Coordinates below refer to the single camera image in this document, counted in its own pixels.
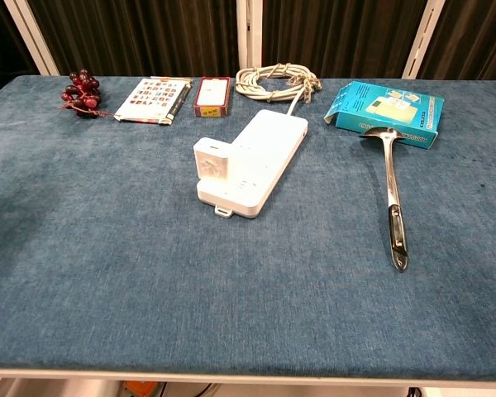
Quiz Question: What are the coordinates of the red box white insert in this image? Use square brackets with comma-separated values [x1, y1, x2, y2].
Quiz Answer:
[193, 76, 231, 118]

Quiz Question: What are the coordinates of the sticker sheet package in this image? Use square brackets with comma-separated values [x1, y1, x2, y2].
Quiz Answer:
[113, 76, 194, 126]

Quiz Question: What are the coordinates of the dark red grape bunch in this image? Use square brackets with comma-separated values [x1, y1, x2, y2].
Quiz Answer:
[60, 69, 115, 120]

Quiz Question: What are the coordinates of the blue table cloth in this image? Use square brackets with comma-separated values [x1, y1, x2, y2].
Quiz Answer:
[0, 74, 496, 382]

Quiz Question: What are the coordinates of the orange object under table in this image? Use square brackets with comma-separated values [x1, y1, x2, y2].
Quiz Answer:
[122, 380, 158, 397]

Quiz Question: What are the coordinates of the dark pleated curtain panel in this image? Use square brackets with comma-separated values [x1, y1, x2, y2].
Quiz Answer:
[417, 0, 496, 82]
[262, 0, 425, 79]
[26, 0, 239, 78]
[0, 0, 38, 104]

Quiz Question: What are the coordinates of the teal cardboard box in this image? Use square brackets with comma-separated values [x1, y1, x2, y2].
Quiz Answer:
[323, 80, 446, 151]

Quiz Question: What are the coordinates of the white power strip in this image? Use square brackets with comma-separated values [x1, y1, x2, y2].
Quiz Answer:
[196, 108, 309, 219]

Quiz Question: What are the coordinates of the white frame post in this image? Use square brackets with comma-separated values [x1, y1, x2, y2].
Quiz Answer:
[401, 0, 446, 79]
[2, 0, 61, 76]
[236, 0, 264, 70]

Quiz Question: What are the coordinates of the white charger adapter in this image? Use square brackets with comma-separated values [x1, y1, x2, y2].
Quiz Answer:
[193, 136, 231, 181]

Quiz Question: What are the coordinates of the coiled white power cable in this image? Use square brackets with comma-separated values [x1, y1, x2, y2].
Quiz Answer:
[235, 63, 322, 117]

